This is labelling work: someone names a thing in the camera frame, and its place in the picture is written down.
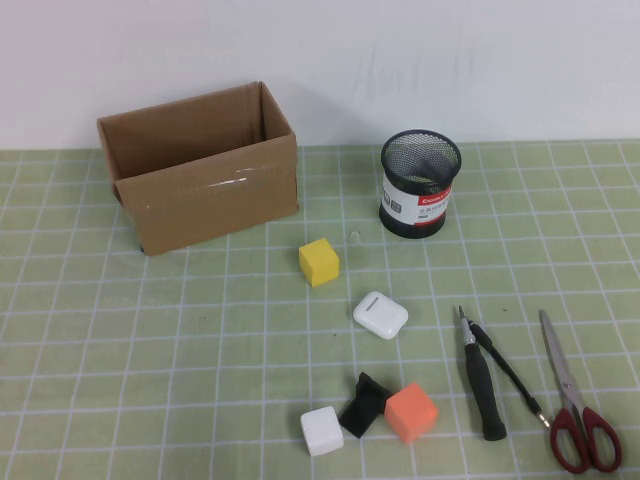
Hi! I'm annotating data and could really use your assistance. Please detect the thick black screwdriver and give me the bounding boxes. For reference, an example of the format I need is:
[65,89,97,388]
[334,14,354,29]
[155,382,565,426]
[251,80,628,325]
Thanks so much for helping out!
[457,304,509,442]

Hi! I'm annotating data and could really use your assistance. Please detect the thin black screwdriver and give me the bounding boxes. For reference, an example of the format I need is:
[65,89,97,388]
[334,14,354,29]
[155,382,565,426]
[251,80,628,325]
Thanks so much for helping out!
[472,323,552,429]

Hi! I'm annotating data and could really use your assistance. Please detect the red-handled scissors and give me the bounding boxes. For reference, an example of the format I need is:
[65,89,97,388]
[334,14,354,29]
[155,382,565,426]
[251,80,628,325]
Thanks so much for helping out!
[538,308,624,475]

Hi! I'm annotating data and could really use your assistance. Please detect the yellow cube block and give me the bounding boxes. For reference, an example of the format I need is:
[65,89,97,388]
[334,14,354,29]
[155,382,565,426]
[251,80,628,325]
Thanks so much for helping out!
[298,238,341,289]

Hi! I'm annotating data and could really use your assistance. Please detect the white earbuds case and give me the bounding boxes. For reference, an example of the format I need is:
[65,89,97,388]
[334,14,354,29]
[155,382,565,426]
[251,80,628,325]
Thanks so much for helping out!
[352,290,410,342]

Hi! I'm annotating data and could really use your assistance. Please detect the black mesh pen holder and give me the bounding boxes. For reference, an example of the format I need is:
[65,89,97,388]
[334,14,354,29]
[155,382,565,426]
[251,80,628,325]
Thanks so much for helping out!
[378,129,463,239]

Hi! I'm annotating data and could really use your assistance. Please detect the brown cardboard box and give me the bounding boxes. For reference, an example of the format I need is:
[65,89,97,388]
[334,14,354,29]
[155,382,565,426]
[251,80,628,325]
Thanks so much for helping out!
[96,79,300,257]

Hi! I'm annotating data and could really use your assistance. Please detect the white cube block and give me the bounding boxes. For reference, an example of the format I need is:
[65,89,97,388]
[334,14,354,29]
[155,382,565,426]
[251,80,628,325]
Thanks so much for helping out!
[299,405,345,458]

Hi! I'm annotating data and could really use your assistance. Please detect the orange cube block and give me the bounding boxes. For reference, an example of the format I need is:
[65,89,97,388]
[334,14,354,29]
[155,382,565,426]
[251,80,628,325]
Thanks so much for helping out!
[383,382,440,444]

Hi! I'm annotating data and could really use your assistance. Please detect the green grid cutting mat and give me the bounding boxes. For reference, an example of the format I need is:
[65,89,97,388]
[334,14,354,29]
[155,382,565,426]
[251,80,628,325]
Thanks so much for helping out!
[0,139,640,480]

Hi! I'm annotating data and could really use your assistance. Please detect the black plastic bracket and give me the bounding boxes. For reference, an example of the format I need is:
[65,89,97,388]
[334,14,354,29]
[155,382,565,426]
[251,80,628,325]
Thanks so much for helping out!
[339,371,392,440]

